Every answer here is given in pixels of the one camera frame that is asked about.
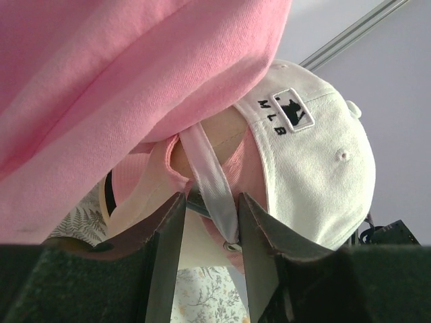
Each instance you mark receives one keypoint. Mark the pink t-shirt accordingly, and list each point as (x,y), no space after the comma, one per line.
(83,83)

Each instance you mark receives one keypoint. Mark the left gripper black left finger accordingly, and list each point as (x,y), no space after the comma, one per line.
(158,284)

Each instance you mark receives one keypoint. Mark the black bucket hat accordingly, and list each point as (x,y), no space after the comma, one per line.
(109,195)

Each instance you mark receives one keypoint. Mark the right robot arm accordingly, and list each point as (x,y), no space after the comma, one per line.
(394,233)

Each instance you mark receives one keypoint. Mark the aluminium corner post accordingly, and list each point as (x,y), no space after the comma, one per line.
(352,34)

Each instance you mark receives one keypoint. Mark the white baseball cap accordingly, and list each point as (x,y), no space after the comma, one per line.
(317,161)

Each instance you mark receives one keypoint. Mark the beige straw hat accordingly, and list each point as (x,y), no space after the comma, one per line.
(102,202)

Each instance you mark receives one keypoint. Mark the pink baseball cap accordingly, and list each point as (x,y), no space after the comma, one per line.
(142,182)

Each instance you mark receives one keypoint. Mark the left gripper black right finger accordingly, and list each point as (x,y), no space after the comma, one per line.
(273,254)

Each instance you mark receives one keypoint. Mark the floral table mat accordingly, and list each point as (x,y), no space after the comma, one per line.
(202,294)

